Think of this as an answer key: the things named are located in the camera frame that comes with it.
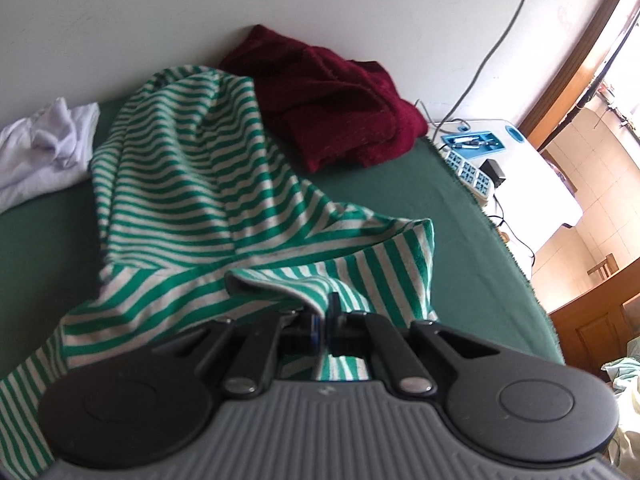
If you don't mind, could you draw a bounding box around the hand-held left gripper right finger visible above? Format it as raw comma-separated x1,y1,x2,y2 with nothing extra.
327,292,501,401

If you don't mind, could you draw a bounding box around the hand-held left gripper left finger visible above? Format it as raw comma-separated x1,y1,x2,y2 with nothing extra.
152,310,324,401

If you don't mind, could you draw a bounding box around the green white striped shirt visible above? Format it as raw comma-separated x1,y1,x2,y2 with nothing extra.
0,64,441,480

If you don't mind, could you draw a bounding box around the green table cover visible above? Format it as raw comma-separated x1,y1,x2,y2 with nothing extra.
0,97,563,383

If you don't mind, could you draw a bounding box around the white power strip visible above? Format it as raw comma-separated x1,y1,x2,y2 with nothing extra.
440,147,496,202

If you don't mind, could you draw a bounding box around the black power adapter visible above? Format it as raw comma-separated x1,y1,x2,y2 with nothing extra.
479,158,507,184

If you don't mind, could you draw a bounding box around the blue tool tray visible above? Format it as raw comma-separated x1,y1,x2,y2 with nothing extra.
441,130,506,154

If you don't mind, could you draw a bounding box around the white appliance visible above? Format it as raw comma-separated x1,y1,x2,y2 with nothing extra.
427,117,584,267

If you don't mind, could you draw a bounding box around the dark red sweater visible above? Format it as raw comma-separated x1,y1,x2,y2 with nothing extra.
218,24,429,174

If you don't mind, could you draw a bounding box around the wooden cabinet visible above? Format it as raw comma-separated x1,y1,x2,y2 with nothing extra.
547,255,640,386

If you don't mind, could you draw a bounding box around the wooden chair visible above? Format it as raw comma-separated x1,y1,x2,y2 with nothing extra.
587,254,618,281

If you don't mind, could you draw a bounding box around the pale crumpled cloth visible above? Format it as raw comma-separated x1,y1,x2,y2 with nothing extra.
600,337,640,480

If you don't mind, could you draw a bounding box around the white cloth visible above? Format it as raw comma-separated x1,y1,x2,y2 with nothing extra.
0,97,101,213

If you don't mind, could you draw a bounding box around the black cable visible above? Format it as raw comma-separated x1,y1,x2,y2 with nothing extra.
487,192,537,267

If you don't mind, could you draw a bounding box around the white wall cable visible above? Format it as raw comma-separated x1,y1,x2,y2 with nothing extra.
415,0,546,128

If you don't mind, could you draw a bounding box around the wooden door frame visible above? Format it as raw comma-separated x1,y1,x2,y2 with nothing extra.
517,0,640,151

